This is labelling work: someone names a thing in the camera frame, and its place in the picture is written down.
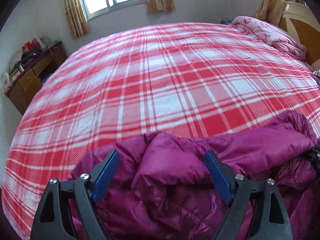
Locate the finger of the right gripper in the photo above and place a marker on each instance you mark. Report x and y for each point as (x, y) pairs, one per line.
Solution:
(313, 156)

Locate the clutter pile on desk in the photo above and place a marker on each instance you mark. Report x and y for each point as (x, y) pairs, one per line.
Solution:
(26, 66)

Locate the striped pillow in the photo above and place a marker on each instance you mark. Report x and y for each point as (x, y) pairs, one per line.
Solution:
(316, 75)

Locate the wooden headboard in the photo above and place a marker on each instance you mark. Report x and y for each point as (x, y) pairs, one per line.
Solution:
(300, 23)

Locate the far right yellow curtain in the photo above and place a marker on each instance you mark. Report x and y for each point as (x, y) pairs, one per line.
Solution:
(270, 11)

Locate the left yellow curtain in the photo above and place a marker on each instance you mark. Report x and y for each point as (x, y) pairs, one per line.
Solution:
(75, 18)

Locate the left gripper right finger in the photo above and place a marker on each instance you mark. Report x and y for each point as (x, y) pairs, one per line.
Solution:
(269, 219)

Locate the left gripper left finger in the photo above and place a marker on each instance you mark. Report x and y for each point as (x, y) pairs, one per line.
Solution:
(53, 219)

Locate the red plaid bed sheet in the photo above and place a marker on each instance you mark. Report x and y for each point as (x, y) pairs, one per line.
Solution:
(190, 80)

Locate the pink floral quilt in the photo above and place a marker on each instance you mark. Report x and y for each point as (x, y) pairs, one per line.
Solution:
(272, 36)

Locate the wooden desk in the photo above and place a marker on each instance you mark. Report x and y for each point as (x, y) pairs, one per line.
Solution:
(22, 98)

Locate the magenta down jacket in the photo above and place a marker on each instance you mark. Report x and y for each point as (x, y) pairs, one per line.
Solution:
(162, 189)

